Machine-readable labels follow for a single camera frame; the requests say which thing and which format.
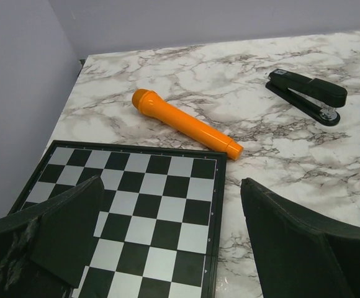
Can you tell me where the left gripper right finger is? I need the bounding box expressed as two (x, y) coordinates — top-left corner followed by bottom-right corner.
(240, 178), (360, 297)

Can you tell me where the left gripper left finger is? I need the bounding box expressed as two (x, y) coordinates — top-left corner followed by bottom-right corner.
(0, 176), (104, 297)

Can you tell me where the black white checkerboard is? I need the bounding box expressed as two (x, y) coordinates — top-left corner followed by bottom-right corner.
(12, 140), (227, 297)

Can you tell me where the orange plastic cylinder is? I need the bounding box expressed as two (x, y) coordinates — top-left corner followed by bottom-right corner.
(132, 89), (243, 160)

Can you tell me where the black stapler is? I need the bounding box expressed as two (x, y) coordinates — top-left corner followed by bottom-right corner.
(266, 69), (348, 127)

